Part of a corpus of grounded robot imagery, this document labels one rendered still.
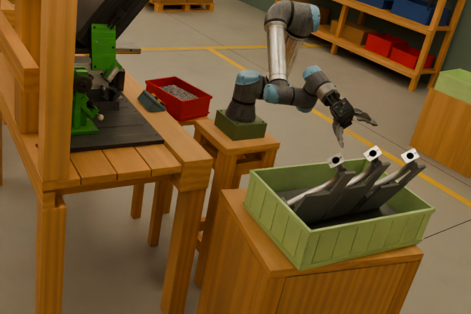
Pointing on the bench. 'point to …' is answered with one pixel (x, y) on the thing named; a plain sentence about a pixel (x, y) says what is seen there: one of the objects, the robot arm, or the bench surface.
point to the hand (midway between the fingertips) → (360, 137)
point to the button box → (150, 102)
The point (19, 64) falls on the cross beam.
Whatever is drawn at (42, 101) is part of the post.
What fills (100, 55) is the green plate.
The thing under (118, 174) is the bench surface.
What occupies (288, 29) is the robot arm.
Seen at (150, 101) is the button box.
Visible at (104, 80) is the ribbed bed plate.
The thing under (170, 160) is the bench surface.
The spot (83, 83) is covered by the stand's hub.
